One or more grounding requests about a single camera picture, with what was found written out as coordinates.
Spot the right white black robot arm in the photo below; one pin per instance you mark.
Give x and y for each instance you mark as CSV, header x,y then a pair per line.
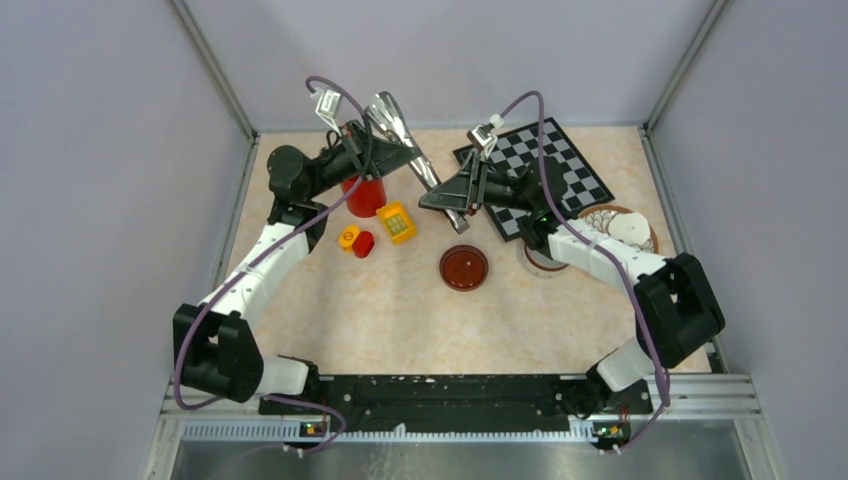
x,y
676,310

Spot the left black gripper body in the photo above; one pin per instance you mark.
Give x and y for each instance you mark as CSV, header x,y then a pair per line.
x,y
355,141

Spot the black white chessboard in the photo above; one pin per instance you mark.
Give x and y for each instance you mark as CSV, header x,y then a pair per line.
x,y
563,179

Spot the yellow toy tray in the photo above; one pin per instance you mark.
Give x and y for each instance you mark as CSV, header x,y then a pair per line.
x,y
397,222

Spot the brown round lid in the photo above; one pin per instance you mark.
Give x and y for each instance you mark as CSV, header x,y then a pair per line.
x,y
463,267

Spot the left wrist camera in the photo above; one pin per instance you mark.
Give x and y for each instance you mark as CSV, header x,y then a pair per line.
x,y
327,105

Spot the steel lunch box bowl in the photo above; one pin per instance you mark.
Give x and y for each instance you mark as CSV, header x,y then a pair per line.
x,y
540,265

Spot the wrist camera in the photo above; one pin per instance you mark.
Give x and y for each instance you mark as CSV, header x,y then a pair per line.
x,y
483,136
327,105

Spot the white round food slice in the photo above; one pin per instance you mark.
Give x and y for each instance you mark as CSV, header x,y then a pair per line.
x,y
632,229

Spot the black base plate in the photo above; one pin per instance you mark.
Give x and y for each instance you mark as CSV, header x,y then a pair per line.
x,y
521,403

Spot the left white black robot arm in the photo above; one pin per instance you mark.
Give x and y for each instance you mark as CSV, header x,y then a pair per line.
x,y
214,346

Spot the red toy block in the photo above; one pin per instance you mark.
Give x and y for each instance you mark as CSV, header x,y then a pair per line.
x,y
363,244

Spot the silver metal tongs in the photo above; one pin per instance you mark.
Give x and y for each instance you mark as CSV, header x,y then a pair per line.
x,y
387,120

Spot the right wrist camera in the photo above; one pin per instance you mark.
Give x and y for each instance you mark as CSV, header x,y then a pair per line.
x,y
483,136

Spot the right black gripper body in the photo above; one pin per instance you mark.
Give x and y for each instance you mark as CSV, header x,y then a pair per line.
x,y
474,184

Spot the red cylindrical cup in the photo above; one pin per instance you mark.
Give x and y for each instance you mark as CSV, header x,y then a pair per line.
x,y
368,198

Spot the yellow toy block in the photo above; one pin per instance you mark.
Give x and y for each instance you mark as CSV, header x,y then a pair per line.
x,y
348,237

